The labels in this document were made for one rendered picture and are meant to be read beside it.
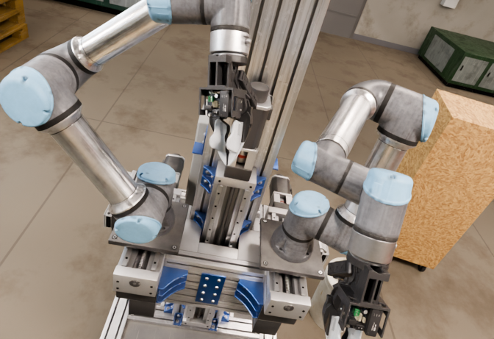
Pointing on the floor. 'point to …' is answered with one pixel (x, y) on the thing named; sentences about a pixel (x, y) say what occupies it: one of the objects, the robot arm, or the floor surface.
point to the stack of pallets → (12, 9)
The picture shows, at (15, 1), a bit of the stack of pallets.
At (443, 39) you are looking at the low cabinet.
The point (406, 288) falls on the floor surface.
